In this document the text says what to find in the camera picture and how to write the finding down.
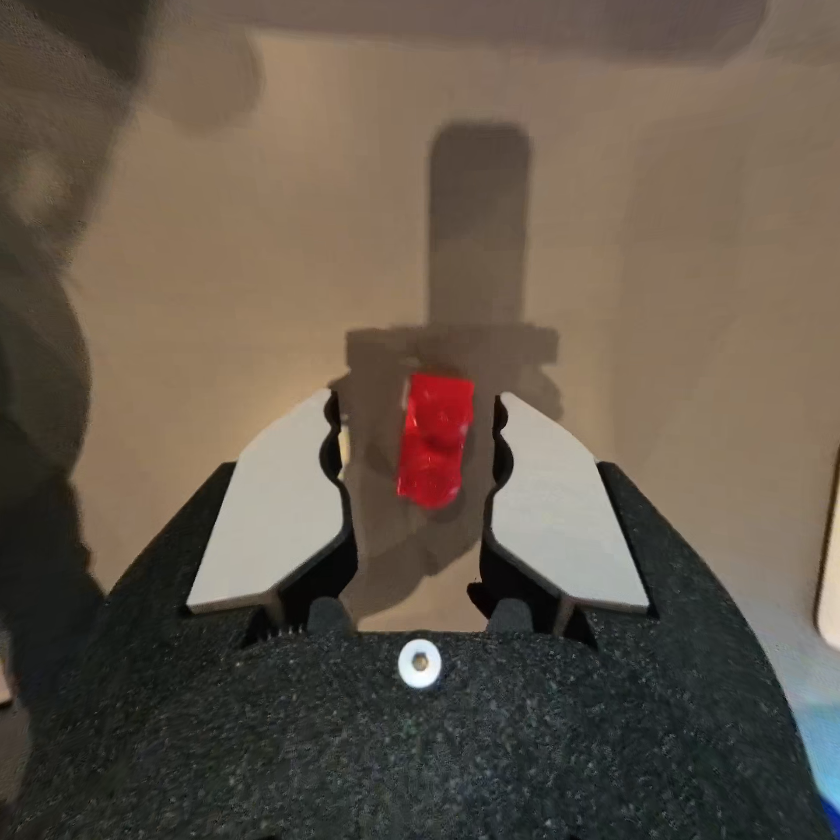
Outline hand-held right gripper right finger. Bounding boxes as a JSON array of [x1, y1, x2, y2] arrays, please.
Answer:
[[481, 391, 652, 636]]

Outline red two-stud mega block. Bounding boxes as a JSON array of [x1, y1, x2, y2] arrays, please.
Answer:
[[395, 373, 476, 511]]

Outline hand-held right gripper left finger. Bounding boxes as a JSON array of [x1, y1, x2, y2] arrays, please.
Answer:
[[185, 386, 358, 627]]

